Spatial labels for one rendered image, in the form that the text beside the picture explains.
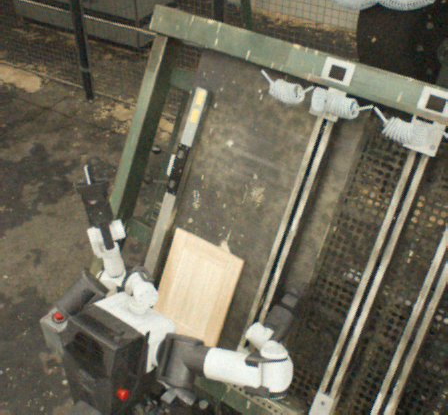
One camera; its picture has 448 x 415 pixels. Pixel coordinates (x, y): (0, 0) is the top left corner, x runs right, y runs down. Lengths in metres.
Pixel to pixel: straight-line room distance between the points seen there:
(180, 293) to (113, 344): 0.67
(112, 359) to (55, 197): 2.95
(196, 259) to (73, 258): 1.88
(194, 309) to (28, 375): 1.44
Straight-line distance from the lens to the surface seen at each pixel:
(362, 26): 2.58
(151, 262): 2.48
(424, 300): 2.02
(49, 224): 4.46
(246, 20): 2.91
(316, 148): 2.11
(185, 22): 2.35
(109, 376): 1.88
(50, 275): 4.09
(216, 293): 2.36
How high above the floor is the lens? 2.85
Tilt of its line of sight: 39 degrees down
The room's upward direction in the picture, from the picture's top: straight up
